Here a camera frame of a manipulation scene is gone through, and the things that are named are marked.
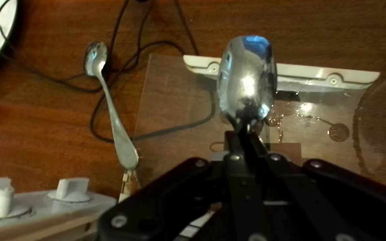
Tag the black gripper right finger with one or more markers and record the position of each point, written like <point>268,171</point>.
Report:
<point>277,173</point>

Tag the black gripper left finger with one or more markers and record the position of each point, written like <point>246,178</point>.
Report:
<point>242,188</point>

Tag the silver spoon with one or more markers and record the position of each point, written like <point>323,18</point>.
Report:
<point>95,61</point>
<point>246,82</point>

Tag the glass oven door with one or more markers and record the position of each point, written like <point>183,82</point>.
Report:
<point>331,115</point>

